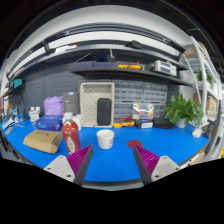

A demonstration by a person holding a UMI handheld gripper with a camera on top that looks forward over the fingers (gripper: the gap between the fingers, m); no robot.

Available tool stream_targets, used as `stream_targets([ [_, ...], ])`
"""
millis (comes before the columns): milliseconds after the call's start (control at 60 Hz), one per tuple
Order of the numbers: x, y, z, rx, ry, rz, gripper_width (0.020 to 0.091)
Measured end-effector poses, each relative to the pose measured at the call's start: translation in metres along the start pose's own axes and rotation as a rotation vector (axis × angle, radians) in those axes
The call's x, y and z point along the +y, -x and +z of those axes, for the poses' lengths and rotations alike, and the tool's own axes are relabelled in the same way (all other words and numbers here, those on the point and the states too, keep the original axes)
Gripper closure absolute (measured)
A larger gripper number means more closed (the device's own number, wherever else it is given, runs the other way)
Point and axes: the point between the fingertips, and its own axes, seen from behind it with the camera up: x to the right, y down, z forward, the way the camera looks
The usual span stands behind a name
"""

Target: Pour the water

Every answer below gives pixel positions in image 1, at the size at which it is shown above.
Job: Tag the small white carton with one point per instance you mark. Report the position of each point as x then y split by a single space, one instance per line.
34 115

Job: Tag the green potted plant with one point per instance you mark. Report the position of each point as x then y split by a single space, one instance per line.
181 110

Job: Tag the yellow multimeter with red leads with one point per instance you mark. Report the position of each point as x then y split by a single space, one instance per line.
121 124

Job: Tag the red drink bottle white cap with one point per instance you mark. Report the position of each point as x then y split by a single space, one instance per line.
70 136

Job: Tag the clear organizer with coloured parts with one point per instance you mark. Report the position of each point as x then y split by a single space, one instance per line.
143 111

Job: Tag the white power adapter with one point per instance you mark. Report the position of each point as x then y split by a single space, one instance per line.
197 133

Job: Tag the small white box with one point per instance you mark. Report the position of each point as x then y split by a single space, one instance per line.
78 121

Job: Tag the flat round red coaster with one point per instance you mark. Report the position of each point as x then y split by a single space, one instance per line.
135 144

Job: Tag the teal monitor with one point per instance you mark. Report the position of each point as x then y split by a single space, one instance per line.
16 83

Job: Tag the white perforated tray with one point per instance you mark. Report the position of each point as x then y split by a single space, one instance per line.
88 105

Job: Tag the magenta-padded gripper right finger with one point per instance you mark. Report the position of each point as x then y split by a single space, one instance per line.
163 166

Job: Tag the grey drawer cabinet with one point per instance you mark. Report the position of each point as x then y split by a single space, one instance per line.
155 93
128 93

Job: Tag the black rounded speaker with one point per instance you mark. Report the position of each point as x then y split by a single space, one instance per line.
104 112

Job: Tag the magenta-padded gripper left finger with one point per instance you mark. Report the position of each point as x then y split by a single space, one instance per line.
60 166

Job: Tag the blue carton box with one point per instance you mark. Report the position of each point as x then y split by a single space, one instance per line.
48 123

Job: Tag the black wall shelf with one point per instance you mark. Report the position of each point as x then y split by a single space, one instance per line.
126 72

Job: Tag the white hand tool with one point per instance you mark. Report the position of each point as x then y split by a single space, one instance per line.
10 122

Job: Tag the purple plastic bag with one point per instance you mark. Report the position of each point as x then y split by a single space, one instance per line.
54 106

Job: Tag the black flat case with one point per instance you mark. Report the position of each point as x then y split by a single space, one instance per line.
163 123

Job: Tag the black box with white label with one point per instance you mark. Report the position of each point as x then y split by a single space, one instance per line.
144 124

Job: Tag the dark grey flat box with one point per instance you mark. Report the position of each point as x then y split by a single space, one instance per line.
71 103

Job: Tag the white bench instrument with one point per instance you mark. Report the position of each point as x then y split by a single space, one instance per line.
165 67

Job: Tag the white shelf unit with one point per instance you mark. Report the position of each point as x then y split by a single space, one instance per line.
203 66

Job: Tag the brown cardboard box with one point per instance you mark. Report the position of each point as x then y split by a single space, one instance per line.
41 140

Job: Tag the white cup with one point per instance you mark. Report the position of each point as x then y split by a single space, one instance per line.
105 140

